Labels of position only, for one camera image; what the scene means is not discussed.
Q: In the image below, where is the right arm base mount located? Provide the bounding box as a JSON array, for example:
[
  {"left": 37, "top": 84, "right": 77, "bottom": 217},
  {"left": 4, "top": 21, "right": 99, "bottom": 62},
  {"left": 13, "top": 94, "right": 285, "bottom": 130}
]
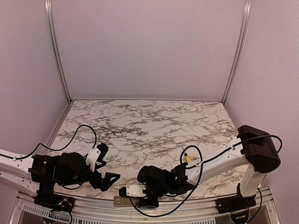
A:
[{"left": 215, "top": 184, "right": 256, "bottom": 214}]

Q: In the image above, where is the yellow handled screwdriver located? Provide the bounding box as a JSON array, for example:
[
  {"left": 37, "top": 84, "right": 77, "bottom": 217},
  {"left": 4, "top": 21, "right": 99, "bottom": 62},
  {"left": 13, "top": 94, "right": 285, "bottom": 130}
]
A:
[{"left": 183, "top": 147, "right": 191, "bottom": 163}]

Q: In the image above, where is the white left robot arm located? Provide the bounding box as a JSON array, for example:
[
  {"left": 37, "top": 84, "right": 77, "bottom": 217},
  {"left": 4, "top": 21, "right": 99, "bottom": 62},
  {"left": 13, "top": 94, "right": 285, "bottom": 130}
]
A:
[{"left": 0, "top": 149, "right": 120, "bottom": 208}]

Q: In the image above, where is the white remote control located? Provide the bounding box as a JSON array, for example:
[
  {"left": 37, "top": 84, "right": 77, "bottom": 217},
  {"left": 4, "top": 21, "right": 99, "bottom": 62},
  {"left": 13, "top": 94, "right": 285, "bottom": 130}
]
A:
[{"left": 113, "top": 196, "right": 141, "bottom": 208}]

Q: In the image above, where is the left aluminium corner post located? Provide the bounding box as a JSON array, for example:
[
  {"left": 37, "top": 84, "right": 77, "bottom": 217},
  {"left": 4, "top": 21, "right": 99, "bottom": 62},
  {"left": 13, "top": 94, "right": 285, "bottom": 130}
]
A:
[{"left": 45, "top": 0, "right": 72, "bottom": 104}]

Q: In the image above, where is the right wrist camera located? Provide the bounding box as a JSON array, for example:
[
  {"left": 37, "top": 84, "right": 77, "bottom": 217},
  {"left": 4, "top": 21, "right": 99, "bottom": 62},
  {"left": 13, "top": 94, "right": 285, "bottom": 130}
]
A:
[{"left": 119, "top": 184, "right": 147, "bottom": 198}]

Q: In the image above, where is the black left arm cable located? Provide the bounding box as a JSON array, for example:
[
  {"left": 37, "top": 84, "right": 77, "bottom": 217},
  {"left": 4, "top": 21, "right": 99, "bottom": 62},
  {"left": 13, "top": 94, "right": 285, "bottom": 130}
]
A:
[{"left": 0, "top": 125, "right": 98, "bottom": 159}]

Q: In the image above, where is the right aluminium corner post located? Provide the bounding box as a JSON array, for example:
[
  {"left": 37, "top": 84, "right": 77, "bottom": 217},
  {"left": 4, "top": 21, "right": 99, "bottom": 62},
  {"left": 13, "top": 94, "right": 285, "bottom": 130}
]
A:
[{"left": 221, "top": 0, "right": 252, "bottom": 107}]

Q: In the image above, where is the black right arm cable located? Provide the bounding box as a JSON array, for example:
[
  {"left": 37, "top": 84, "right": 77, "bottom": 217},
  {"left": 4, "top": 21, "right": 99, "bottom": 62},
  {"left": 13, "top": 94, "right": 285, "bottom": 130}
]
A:
[{"left": 130, "top": 134, "right": 283, "bottom": 217}]

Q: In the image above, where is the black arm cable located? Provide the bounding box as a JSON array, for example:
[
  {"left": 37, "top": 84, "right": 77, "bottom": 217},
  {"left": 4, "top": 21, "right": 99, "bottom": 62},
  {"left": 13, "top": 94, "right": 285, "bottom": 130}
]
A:
[
  {"left": 0, "top": 125, "right": 98, "bottom": 159},
  {"left": 130, "top": 134, "right": 283, "bottom": 217}
]

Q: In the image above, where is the aluminium front table rail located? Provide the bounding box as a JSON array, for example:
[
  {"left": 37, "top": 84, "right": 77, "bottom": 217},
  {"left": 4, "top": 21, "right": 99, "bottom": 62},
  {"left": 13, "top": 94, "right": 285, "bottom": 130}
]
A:
[{"left": 8, "top": 188, "right": 281, "bottom": 224}]

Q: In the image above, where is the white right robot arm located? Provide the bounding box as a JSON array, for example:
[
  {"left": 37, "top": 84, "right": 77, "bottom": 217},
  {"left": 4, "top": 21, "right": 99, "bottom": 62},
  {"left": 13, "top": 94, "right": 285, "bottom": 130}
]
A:
[{"left": 137, "top": 125, "right": 281, "bottom": 213}]

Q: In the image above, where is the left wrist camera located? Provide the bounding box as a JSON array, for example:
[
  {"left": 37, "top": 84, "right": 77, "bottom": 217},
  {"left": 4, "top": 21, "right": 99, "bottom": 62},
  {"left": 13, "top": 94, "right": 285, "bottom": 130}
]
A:
[{"left": 85, "top": 143, "right": 108, "bottom": 172}]

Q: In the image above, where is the aluminium corner post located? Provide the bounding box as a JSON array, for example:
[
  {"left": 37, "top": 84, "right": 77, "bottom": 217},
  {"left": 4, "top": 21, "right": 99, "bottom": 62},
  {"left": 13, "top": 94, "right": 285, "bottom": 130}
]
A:
[
  {"left": 45, "top": 0, "right": 72, "bottom": 104},
  {"left": 221, "top": 0, "right": 252, "bottom": 107}
]

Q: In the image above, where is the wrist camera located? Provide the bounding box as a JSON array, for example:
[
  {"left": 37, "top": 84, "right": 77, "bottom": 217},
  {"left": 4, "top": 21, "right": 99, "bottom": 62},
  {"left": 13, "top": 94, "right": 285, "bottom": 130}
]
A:
[
  {"left": 119, "top": 184, "right": 147, "bottom": 198},
  {"left": 85, "top": 143, "right": 108, "bottom": 172}
]

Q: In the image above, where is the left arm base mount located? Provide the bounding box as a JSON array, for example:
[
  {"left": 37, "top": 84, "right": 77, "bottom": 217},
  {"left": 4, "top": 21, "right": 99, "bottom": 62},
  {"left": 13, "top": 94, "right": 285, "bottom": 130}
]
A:
[{"left": 33, "top": 182, "right": 74, "bottom": 212}]

